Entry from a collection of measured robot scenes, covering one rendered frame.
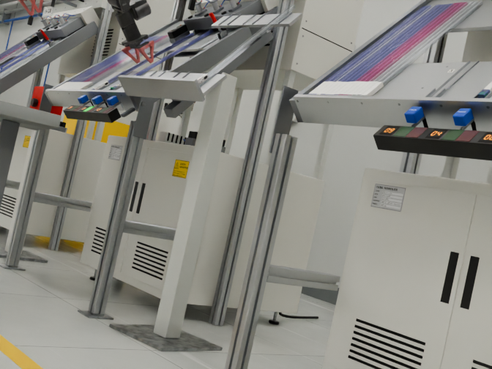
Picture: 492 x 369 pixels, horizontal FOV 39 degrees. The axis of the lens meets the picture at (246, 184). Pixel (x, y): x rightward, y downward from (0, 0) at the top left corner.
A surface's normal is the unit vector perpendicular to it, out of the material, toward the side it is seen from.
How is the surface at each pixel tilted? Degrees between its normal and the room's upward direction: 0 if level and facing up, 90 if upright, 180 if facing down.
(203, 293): 90
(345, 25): 90
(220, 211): 90
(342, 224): 90
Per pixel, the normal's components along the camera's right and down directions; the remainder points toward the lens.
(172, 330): 0.72, 0.14
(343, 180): -0.75, -0.18
